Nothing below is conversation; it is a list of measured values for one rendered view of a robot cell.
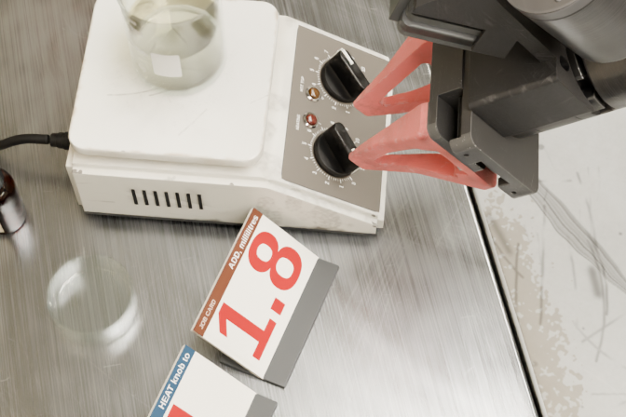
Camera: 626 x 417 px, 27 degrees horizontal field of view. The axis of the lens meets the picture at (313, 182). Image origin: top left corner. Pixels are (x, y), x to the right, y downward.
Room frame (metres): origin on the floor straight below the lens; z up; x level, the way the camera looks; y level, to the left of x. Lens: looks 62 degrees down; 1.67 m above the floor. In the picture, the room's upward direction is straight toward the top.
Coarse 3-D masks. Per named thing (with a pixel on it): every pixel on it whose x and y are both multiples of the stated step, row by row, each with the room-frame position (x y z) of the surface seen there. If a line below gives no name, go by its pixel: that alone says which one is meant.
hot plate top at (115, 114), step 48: (96, 0) 0.51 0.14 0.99; (240, 0) 0.50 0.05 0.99; (96, 48) 0.47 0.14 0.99; (240, 48) 0.47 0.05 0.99; (96, 96) 0.43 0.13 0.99; (144, 96) 0.43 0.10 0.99; (192, 96) 0.43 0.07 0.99; (240, 96) 0.43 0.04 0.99; (96, 144) 0.40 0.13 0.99; (144, 144) 0.40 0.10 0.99; (192, 144) 0.40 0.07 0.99; (240, 144) 0.40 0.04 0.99
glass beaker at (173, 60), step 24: (120, 0) 0.45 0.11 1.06; (216, 0) 0.45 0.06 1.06; (144, 24) 0.43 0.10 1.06; (168, 24) 0.43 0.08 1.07; (192, 24) 0.43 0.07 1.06; (216, 24) 0.45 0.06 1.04; (144, 48) 0.43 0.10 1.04; (168, 48) 0.43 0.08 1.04; (192, 48) 0.43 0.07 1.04; (216, 48) 0.44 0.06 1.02; (144, 72) 0.44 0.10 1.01; (168, 72) 0.43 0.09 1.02; (192, 72) 0.43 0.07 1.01; (216, 72) 0.44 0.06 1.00; (168, 96) 0.43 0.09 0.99
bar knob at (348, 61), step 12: (336, 60) 0.47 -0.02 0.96; (348, 60) 0.47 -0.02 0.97; (324, 72) 0.47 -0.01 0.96; (336, 72) 0.47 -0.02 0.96; (348, 72) 0.47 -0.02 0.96; (360, 72) 0.47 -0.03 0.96; (324, 84) 0.46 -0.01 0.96; (336, 84) 0.46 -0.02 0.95; (348, 84) 0.46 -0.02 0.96; (360, 84) 0.46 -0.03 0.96; (336, 96) 0.45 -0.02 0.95; (348, 96) 0.46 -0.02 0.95
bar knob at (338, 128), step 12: (324, 132) 0.42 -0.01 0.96; (336, 132) 0.42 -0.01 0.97; (324, 144) 0.42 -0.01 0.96; (336, 144) 0.41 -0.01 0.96; (348, 144) 0.41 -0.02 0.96; (324, 156) 0.41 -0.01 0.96; (336, 156) 0.41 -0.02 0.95; (324, 168) 0.40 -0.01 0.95; (336, 168) 0.40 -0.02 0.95; (348, 168) 0.40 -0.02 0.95
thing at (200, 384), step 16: (192, 368) 0.27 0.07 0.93; (208, 368) 0.28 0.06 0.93; (192, 384) 0.26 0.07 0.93; (208, 384) 0.27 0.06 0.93; (224, 384) 0.27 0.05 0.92; (176, 400) 0.25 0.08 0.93; (192, 400) 0.26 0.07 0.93; (208, 400) 0.26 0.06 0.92; (224, 400) 0.26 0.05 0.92; (240, 400) 0.26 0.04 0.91; (176, 416) 0.24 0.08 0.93; (192, 416) 0.25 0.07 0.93; (208, 416) 0.25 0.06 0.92; (224, 416) 0.25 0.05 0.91
